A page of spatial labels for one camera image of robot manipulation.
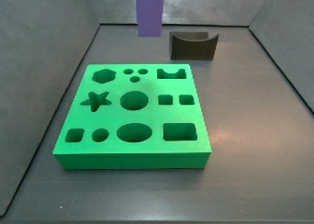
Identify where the dark arch block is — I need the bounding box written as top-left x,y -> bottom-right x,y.
170,31 -> 220,61

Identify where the green shape sorter board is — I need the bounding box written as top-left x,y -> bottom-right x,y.
53,64 -> 212,169

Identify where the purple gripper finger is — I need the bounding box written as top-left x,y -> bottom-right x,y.
137,0 -> 164,37

